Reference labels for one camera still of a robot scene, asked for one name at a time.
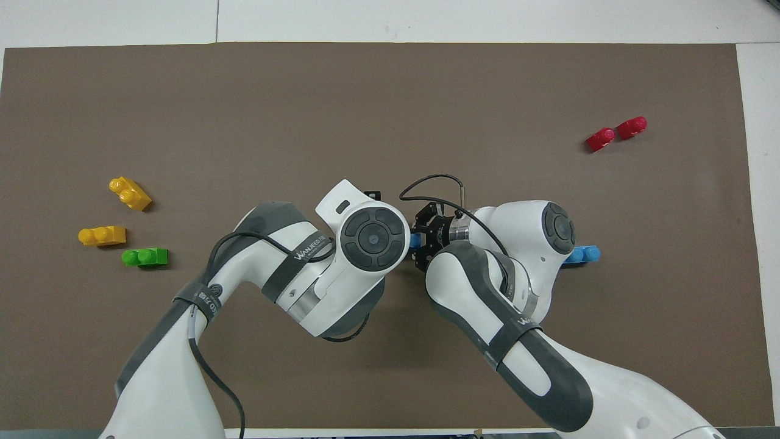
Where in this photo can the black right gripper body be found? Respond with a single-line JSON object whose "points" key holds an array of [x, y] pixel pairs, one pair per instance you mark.
{"points": [[440, 230]]}

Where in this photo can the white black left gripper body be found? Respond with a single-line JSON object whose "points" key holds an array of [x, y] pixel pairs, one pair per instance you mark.
{"points": [[332, 210]]}

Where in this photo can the green two-stud toy brick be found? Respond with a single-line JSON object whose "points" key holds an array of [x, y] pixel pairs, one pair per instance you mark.
{"points": [[149, 257]]}

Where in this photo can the yellow two-stud toy brick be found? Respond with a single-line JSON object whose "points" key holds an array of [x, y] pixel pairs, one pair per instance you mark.
{"points": [[135, 196], [106, 236]]}

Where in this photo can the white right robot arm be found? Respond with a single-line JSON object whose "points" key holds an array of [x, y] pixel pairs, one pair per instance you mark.
{"points": [[487, 292]]}

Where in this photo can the brown table mat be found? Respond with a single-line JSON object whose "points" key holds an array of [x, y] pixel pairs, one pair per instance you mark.
{"points": [[390, 122]]}

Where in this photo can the blue three-stud toy brick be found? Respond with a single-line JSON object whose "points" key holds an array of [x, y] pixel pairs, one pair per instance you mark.
{"points": [[588, 254], [415, 242]]}

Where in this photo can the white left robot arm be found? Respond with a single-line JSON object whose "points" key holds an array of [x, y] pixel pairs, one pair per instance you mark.
{"points": [[158, 390]]}

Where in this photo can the red one-stud toy brick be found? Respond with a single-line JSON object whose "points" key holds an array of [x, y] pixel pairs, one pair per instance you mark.
{"points": [[600, 140], [631, 129]]}

